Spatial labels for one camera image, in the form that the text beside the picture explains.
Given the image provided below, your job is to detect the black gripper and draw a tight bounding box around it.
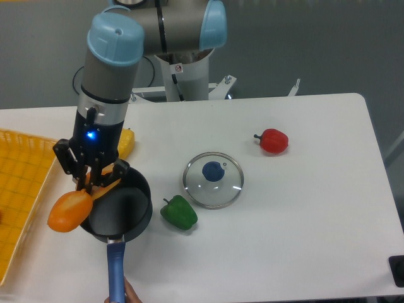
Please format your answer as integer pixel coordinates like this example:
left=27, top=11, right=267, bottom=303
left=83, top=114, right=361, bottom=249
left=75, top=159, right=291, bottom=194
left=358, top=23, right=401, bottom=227
left=53, top=111, right=130, bottom=193

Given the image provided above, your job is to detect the person's hand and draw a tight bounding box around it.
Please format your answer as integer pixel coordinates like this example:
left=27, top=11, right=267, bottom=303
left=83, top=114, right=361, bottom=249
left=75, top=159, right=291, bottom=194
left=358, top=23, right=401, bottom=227
left=124, top=277, right=142, bottom=303

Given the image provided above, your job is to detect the red bell pepper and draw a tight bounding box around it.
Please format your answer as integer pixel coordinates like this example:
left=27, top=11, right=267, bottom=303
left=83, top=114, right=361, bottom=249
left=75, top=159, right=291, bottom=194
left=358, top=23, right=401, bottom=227
left=254, top=129, right=289, bottom=154

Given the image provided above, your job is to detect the white bracket behind table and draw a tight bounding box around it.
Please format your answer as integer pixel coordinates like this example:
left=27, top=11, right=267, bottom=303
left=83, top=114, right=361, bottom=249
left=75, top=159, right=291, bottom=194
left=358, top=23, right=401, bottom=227
left=288, top=78, right=300, bottom=97

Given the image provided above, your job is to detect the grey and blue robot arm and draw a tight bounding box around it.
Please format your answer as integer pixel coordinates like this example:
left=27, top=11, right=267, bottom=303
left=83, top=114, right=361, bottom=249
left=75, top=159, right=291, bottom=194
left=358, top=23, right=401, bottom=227
left=53, top=1, right=227, bottom=192

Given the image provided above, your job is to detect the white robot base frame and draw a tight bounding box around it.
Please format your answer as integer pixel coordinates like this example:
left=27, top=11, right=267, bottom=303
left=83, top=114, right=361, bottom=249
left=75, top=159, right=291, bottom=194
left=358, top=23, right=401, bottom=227
left=130, top=49, right=237, bottom=103

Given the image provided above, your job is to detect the glass lid with blue knob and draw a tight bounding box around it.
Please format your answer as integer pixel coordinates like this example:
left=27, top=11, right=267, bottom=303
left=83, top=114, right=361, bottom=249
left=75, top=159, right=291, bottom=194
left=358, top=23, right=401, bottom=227
left=182, top=151, right=244, bottom=210

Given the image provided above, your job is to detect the black device at table edge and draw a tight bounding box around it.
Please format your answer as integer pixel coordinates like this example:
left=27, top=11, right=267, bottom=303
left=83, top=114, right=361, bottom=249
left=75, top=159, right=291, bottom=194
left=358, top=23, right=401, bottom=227
left=388, top=255, right=404, bottom=288

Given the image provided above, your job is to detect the yellow bell pepper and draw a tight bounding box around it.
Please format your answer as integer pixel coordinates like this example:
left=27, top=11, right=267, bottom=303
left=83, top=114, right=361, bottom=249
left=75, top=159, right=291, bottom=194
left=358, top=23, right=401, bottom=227
left=117, top=129, right=135, bottom=160

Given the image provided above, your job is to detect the yellow plastic basket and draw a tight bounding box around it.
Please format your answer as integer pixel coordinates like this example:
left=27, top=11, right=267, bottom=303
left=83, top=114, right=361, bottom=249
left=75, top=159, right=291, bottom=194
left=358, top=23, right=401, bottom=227
left=1, top=129, right=56, bottom=285

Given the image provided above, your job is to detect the green bell pepper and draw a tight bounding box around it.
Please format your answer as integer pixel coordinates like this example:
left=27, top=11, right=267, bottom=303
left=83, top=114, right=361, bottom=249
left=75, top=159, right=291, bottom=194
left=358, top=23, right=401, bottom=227
left=160, top=195, right=198, bottom=230

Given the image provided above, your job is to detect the long orange bread loaf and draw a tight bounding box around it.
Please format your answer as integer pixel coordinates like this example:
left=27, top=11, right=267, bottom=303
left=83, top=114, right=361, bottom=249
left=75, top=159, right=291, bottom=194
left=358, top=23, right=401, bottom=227
left=47, top=178, right=121, bottom=233

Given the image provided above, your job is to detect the black pot with blue handle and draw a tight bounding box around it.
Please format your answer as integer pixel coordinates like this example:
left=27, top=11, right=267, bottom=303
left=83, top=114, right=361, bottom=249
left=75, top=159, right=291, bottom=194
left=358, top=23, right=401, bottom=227
left=81, top=167, right=153, bottom=302

